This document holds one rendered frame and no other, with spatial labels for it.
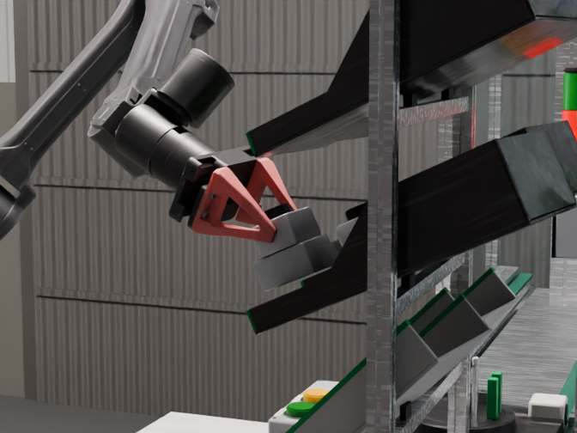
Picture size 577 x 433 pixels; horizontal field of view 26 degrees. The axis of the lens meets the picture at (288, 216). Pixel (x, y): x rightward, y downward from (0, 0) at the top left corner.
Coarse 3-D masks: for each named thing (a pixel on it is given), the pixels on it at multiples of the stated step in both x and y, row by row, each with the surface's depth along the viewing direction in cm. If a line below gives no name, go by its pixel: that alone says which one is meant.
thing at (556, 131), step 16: (528, 128) 114; (544, 128) 118; (560, 128) 122; (560, 144) 120; (576, 144) 124; (560, 160) 118; (576, 160) 122; (576, 176) 120; (576, 192) 118; (320, 272) 126
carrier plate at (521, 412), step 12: (516, 408) 165; (528, 408) 165; (516, 420) 160; (528, 420) 160; (540, 420) 160; (552, 420) 160; (516, 432) 155; (528, 432) 155; (540, 432) 155; (552, 432) 155
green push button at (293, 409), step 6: (294, 402) 167; (300, 402) 167; (306, 402) 167; (288, 408) 165; (294, 408) 165; (300, 408) 165; (306, 408) 165; (288, 414) 165; (294, 414) 164; (300, 414) 164
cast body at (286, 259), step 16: (272, 208) 116; (288, 208) 117; (304, 208) 117; (288, 224) 114; (304, 224) 116; (288, 240) 114; (304, 240) 115; (320, 240) 116; (272, 256) 116; (288, 256) 115; (304, 256) 114; (320, 256) 115; (336, 256) 114; (256, 272) 117; (272, 272) 116; (288, 272) 115; (304, 272) 114; (272, 288) 116
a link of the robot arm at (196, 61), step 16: (192, 64) 124; (208, 64) 123; (176, 80) 123; (192, 80) 123; (208, 80) 123; (224, 80) 124; (144, 96) 127; (176, 96) 122; (192, 96) 123; (208, 96) 123; (224, 96) 126; (112, 112) 126; (128, 112) 127; (192, 112) 123; (208, 112) 124; (96, 128) 129; (112, 128) 126
